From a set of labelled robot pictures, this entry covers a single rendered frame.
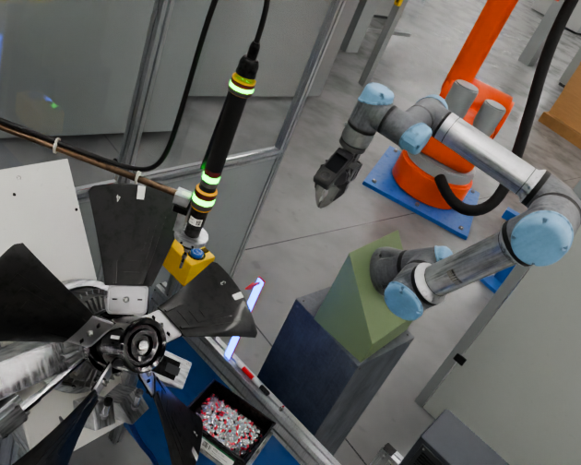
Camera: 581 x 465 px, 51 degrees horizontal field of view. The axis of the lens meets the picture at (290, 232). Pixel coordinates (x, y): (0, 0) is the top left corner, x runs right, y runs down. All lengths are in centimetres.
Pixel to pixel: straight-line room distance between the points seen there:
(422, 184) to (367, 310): 334
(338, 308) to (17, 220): 92
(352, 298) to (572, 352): 138
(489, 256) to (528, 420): 176
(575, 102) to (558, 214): 774
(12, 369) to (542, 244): 114
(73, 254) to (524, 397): 222
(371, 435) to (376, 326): 134
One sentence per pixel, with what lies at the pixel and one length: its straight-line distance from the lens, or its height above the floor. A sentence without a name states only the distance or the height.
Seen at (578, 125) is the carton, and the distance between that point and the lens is 910.
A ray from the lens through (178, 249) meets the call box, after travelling 184.
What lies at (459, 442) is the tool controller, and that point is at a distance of 149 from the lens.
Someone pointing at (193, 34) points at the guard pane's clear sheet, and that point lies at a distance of 203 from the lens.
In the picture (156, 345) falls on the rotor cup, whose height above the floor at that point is 121.
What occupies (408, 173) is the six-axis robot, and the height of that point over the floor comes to 19.
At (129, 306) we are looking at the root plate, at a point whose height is 124.
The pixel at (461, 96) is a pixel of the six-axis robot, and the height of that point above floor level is 96.
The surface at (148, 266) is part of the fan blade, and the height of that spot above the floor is 132.
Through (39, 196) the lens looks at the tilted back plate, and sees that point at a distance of 153.
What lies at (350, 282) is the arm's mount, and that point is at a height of 120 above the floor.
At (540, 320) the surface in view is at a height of 84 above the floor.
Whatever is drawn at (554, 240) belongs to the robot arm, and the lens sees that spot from 140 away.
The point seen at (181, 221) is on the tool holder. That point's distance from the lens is 123.
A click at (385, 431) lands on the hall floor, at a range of 317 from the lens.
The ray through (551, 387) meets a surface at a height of 61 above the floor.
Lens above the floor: 222
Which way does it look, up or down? 33 degrees down
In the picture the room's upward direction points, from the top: 24 degrees clockwise
